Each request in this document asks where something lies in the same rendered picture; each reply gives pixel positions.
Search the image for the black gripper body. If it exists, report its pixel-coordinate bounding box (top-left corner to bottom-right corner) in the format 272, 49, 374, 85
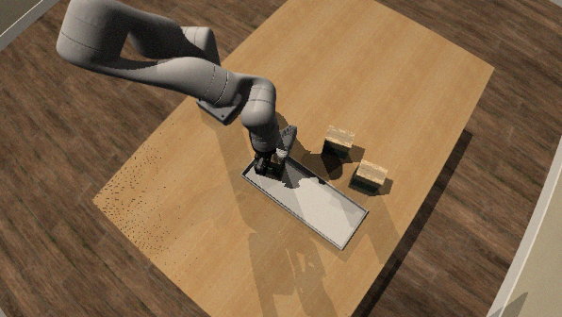
252, 145, 276, 161

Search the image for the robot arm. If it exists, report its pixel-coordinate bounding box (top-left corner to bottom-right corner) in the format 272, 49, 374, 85
56, 0, 297, 159

